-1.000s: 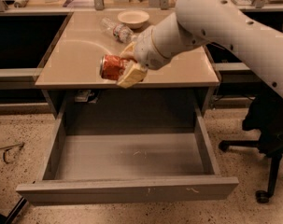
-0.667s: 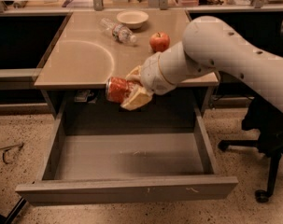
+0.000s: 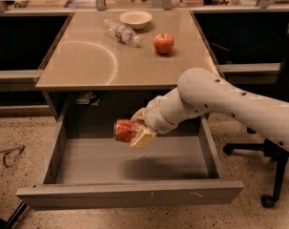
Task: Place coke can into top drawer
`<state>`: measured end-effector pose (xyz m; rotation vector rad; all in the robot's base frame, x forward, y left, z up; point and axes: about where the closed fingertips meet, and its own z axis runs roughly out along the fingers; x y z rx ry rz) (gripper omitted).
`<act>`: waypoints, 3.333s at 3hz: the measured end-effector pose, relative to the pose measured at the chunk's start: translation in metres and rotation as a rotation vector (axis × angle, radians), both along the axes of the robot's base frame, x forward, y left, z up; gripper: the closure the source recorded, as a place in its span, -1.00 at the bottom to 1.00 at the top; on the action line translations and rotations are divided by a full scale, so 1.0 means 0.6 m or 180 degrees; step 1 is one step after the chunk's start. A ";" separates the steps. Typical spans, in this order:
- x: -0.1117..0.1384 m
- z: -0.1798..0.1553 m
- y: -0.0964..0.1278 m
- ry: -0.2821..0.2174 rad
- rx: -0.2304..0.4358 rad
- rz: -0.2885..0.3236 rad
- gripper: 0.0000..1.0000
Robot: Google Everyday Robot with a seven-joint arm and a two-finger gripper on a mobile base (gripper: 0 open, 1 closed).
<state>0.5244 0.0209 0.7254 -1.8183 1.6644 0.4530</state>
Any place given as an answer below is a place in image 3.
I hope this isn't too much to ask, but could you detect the black cable on floor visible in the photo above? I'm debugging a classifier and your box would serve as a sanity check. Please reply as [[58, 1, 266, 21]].
[[0, 144, 26, 168]]

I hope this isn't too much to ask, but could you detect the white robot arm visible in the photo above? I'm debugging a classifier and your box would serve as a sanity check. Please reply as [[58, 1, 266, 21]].
[[131, 68, 289, 153]]

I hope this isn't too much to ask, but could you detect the black office chair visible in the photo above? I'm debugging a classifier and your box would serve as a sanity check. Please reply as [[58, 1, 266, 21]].
[[222, 11, 289, 208]]

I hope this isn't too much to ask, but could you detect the grey cabinet with tan top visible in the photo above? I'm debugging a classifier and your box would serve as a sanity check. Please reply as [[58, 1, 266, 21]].
[[35, 9, 227, 119]]

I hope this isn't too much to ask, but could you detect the open grey top drawer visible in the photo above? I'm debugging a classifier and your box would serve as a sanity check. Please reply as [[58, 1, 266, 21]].
[[15, 93, 245, 212]]

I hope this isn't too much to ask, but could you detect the red apple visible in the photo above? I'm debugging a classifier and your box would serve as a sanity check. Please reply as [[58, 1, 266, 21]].
[[154, 32, 175, 54]]

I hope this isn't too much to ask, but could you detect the clear plastic water bottle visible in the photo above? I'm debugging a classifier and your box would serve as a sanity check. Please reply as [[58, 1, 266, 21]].
[[102, 18, 140, 46]]

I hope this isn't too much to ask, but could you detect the white tag under tabletop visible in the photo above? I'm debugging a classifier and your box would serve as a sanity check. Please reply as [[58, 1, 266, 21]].
[[76, 92, 93, 104]]

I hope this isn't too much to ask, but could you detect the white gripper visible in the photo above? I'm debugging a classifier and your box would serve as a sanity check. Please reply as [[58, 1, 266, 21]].
[[130, 96, 177, 148]]

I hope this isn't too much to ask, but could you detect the white bowl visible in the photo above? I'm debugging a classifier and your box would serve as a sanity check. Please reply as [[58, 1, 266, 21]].
[[119, 10, 153, 31]]

